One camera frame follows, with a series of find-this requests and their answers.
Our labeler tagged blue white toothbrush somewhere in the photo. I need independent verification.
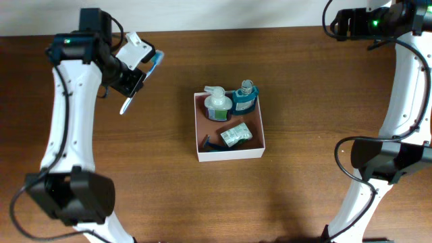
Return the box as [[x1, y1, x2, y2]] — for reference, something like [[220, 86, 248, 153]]
[[119, 50, 165, 115]]

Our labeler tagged clear hand soap pump bottle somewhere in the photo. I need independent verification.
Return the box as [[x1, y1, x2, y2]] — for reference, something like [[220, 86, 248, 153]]
[[204, 86, 233, 122]]

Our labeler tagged blue disposable razor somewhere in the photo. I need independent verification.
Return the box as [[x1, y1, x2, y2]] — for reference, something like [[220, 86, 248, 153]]
[[202, 135, 230, 151]]

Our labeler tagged teal mouthwash bottle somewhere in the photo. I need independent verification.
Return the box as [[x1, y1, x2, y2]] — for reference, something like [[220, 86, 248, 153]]
[[232, 80, 259, 115]]

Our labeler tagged green white floss packet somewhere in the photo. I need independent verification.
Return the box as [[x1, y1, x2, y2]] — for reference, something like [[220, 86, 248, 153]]
[[221, 122, 253, 148]]

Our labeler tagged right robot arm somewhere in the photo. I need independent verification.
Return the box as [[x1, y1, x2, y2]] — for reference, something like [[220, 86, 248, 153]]
[[321, 0, 431, 242]]

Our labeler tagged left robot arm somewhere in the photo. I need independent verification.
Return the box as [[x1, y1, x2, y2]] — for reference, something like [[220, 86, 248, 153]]
[[23, 8, 163, 242]]

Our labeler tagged white cardboard box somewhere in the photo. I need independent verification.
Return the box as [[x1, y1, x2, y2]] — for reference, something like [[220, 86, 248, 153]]
[[194, 92, 266, 162]]

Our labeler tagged right black cable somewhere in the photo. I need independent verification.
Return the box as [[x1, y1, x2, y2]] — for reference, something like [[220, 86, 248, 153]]
[[321, 0, 432, 243]]

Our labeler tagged black cable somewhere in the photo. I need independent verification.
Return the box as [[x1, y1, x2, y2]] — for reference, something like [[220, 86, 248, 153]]
[[321, 0, 432, 243], [9, 13, 126, 242]]

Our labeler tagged left black cable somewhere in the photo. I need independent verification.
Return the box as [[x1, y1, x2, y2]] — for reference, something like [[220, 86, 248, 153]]
[[9, 13, 126, 242]]

